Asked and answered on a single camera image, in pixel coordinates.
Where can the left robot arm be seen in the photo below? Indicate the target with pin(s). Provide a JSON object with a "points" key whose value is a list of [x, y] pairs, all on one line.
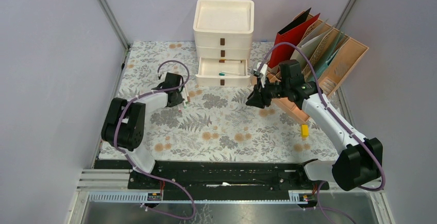
{"points": [[124, 125]]}

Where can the floral table mat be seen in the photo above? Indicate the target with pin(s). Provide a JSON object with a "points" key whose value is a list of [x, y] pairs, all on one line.
{"points": [[216, 125]]}

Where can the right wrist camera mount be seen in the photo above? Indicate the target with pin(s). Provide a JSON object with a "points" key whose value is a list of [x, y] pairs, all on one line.
{"points": [[259, 70]]}

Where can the brown capped white marker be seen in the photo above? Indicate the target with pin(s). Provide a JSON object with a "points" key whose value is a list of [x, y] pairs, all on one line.
{"points": [[230, 61]]}

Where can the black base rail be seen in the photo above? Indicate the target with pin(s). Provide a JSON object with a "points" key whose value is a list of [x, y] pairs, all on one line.
{"points": [[217, 181]]}

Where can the yellow eraser block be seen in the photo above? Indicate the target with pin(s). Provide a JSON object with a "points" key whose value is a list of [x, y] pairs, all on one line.
{"points": [[304, 131]]}

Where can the white three-drawer organizer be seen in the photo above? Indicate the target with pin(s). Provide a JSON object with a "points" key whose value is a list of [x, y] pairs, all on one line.
{"points": [[223, 29]]}

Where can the beige folder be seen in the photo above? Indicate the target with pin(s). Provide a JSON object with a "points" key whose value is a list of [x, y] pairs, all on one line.
{"points": [[313, 37]]}

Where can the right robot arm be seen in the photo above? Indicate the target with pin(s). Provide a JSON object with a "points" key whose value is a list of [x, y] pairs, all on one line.
{"points": [[360, 159]]}

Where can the teal folder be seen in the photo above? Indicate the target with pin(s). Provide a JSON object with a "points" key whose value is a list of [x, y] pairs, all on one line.
{"points": [[329, 54]]}

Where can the green capped marker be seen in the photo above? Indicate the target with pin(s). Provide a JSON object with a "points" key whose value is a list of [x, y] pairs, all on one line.
{"points": [[186, 99]]}

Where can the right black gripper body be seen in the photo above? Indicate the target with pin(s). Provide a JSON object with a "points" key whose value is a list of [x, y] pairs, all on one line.
{"points": [[274, 90]]}

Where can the red folder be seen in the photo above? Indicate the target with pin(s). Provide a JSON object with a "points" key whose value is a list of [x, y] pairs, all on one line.
{"points": [[292, 33]]}

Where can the orange plastic file rack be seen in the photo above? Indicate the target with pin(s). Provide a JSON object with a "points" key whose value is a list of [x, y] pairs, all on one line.
{"points": [[346, 59]]}

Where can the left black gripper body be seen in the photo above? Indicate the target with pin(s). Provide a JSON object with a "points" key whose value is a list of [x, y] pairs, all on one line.
{"points": [[179, 98]]}

